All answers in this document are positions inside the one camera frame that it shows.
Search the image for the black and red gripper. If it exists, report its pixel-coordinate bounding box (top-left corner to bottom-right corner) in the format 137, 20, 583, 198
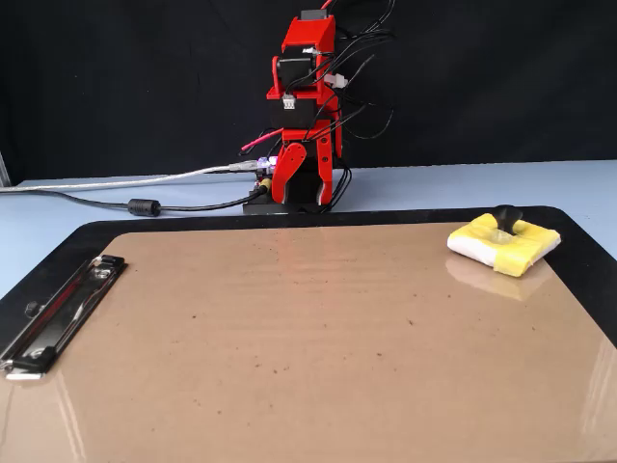
267, 95, 344, 208

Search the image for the yellow sponge with black knob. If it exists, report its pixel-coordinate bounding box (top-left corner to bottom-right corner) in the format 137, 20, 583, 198
445, 204, 563, 279

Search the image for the black robot base with board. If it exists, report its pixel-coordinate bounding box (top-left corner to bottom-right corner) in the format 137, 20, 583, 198
242, 154, 356, 216

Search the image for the brown clipboard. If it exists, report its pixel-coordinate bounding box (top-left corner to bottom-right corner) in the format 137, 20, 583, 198
0, 220, 617, 463

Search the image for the black backdrop curtain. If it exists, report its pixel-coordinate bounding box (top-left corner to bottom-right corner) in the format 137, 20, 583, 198
0, 0, 617, 187

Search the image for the metal clipboard clip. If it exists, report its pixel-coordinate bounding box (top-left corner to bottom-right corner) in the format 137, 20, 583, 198
0, 254, 129, 383

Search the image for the black arm wire bundle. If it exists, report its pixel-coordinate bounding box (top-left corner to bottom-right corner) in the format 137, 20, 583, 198
308, 0, 399, 213

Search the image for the red wire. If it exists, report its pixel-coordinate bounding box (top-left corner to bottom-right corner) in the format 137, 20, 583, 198
239, 125, 285, 155

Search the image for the black power cable with ferrite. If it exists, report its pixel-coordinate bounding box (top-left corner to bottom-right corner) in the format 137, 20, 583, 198
0, 185, 271, 218

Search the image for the silver USB cable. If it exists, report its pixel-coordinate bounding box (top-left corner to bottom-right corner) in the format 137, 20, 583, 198
0, 158, 261, 195

